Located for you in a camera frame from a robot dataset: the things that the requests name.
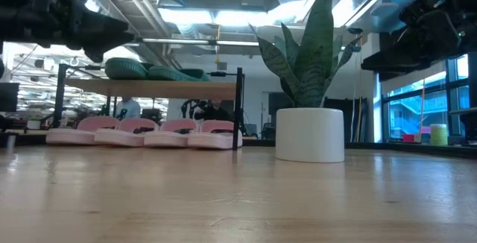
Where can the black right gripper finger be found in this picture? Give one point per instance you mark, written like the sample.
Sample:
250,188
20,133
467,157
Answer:
395,61
393,43

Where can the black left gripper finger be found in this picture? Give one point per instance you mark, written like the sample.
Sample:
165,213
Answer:
108,30
95,53

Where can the green slide sandal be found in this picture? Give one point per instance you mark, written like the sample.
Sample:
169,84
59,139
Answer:
179,74
126,69

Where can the pink slide sandal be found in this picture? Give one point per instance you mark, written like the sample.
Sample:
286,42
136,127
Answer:
212,140
167,138
119,138
71,136

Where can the wooden shelf with black legs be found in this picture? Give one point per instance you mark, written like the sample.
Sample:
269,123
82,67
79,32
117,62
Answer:
153,89

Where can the dark background cabinet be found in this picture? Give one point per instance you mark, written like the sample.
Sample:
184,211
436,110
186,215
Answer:
344,120

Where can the small red box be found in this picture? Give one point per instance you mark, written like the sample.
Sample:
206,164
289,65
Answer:
408,138

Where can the long ceiling light tube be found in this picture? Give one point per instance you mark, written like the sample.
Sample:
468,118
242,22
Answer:
186,42

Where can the green snake plant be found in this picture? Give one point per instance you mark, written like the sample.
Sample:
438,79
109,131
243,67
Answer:
313,60

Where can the yellow-green roll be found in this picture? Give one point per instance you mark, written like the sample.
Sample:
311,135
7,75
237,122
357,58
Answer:
438,135

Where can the black background monitor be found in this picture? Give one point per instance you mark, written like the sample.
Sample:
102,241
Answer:
8,97

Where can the white round plant pot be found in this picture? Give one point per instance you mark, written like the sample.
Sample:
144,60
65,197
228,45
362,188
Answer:
309,135

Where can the grey hanging box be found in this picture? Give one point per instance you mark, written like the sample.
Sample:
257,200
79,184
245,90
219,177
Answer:
221,66

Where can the dark ceiling security camera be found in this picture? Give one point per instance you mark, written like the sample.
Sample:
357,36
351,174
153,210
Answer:
354,31

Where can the black aluminium rig frame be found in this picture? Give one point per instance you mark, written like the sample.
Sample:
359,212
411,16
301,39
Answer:
223,74

